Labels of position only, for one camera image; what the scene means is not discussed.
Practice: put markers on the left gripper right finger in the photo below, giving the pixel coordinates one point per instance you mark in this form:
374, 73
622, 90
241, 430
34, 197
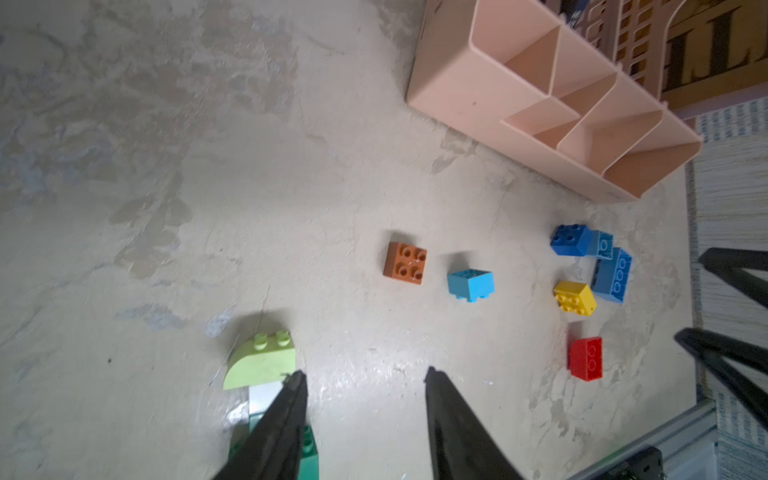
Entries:
460, 446

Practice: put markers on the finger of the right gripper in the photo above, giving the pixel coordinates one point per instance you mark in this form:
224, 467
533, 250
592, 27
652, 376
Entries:
714, 351
735, 267

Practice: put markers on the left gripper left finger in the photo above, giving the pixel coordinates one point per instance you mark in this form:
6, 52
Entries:
273, 449

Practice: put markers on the long green lego brick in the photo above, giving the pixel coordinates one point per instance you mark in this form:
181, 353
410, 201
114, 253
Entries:
309, 463

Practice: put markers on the cream square lego brick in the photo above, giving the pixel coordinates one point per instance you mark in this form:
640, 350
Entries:
260, 397

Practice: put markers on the lime green lego brick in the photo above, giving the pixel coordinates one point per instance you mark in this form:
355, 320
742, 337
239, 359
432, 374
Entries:
261, 360

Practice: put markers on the long blue lego brick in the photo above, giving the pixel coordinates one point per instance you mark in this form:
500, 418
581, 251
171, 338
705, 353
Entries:
611, 276

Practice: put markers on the brown square lego brick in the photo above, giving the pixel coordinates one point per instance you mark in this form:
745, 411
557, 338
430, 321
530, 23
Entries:
405, 262

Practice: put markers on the medium blue square lego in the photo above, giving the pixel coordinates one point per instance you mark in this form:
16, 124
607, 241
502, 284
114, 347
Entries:
601, 245

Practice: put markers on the red lego brick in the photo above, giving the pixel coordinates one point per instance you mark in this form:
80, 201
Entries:
585, 358

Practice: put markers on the yellow lego brick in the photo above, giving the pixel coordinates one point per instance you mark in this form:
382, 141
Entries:
575, 297

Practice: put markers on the dark blue lego brick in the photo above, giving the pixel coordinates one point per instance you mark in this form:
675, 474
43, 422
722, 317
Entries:
572, 240

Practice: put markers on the light blue lego brick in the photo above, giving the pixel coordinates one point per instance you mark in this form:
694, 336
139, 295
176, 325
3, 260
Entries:
471, 284

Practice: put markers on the pink desk file organizer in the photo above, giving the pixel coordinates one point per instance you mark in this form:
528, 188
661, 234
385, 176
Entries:
514, 77

